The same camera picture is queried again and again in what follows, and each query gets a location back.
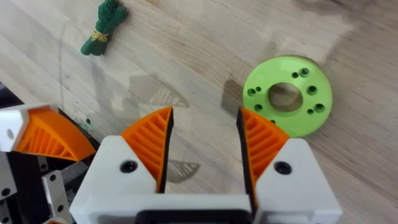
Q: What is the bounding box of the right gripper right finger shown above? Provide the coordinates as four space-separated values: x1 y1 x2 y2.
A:
236 106 343 224

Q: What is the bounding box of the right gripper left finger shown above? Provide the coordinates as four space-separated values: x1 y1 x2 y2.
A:
69 106 174 224

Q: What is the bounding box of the green toy vegetable bundle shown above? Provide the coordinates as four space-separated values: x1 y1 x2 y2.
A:
80 0 130 57

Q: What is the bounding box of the green disc with holes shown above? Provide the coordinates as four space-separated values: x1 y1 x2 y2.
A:
242 55 333 138

